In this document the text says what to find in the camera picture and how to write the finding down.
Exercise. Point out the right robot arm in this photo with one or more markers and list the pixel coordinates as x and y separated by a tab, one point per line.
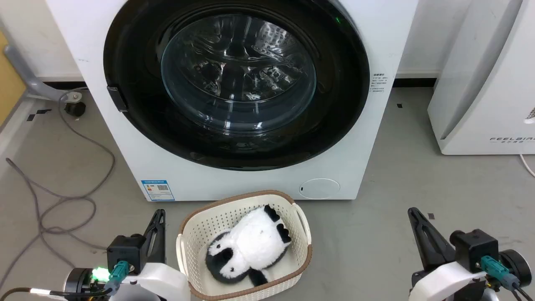
516	267

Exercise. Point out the black caster wheel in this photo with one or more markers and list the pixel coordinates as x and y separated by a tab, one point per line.
75	109

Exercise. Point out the cream perforated laundry basket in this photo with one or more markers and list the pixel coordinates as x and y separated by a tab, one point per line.
196	230

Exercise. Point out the white front-load washing machine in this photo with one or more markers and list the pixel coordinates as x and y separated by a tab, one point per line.
376	50

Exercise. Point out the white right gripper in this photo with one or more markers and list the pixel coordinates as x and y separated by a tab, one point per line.
447	280

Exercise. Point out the yellow wooden panel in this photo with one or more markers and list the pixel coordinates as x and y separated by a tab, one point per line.
7	79

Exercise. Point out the round white filter cover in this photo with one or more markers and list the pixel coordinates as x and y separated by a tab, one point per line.
319	188

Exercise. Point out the black and white panda plush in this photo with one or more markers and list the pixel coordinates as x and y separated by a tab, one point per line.
250	246

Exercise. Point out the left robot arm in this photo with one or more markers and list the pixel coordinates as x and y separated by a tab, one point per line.
79	282

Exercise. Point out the blue energy label sticker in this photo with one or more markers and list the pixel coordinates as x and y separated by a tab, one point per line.
158	190

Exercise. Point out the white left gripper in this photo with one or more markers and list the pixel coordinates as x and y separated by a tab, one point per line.
167	280

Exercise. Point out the grey metal furniture leg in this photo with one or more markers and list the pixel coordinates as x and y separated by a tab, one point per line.
29	79

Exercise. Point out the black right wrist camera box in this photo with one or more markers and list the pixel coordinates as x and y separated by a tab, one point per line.
474	248

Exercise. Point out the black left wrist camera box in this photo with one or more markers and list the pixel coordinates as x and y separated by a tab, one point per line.
125	253

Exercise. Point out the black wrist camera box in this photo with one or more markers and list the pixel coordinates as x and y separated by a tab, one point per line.
125	253
474	248

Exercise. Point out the white air purifier appliance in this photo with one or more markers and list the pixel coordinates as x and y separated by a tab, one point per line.
480	83

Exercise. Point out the small printed text sticker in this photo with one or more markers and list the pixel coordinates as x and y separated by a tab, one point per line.
379	82

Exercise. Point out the black round washer door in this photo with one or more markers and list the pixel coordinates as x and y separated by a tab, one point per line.
334	108

